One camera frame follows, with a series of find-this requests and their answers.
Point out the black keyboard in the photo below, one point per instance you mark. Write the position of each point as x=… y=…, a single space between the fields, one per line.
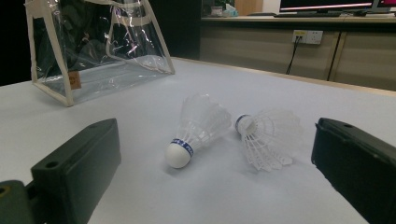
x=308 y=14

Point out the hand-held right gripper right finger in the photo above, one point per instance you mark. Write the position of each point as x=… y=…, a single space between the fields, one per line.
x=358 y=165

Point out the computer monitor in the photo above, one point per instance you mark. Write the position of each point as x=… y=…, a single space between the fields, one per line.
x=327 y=4

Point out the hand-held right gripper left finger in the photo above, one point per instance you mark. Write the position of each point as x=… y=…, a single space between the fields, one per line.
x=81 y=165

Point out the teal tissue box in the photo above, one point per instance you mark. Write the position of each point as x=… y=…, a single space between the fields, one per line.
x=231 y=11

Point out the white shuttlecock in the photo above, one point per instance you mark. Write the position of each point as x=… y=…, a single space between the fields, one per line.
x=199 y=124
x=267 y=140

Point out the white table mat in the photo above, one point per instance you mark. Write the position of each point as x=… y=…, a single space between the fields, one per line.
x=218 y=193

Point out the clear plastic tote bag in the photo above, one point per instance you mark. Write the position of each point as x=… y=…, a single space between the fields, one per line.
x=93 y=77

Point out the brown cardboard box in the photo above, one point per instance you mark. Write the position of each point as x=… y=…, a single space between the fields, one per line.
x=249 y=6

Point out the beige wooden counter cabinet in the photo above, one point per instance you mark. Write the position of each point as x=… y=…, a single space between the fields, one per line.
x=249 y=49

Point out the white wall outlet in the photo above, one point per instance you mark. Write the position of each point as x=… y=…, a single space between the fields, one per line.
x=308 y=36

